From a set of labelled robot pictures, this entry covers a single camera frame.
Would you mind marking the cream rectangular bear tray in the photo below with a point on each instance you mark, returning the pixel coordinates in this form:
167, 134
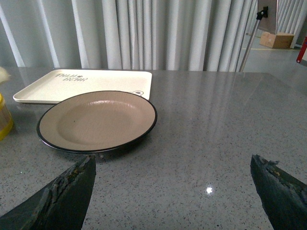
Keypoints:
61, 84

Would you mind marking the white steamed bun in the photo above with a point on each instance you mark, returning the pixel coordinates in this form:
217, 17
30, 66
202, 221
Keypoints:
4, 75

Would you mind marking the brown plate with black rim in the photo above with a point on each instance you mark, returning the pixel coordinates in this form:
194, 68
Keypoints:
97, 121

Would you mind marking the red metal stand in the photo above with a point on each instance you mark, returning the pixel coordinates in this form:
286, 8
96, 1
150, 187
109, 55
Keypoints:
302, 56

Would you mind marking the grey pleated curtain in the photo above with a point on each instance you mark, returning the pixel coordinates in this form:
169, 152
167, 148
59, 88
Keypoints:
123, 34

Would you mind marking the brown cardboard box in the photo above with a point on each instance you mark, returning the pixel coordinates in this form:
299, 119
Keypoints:
276, 41

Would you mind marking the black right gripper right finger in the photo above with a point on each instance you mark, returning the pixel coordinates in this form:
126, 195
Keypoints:
283, 197

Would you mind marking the yellow rimmed bamboo steamer basket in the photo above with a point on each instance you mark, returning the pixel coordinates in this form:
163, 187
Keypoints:
6, 121

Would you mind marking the metal tripod pole with clamp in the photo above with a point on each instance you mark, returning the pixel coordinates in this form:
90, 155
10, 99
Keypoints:
251, 38

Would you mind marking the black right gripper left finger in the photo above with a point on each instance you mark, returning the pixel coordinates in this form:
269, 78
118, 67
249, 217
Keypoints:
61, 205

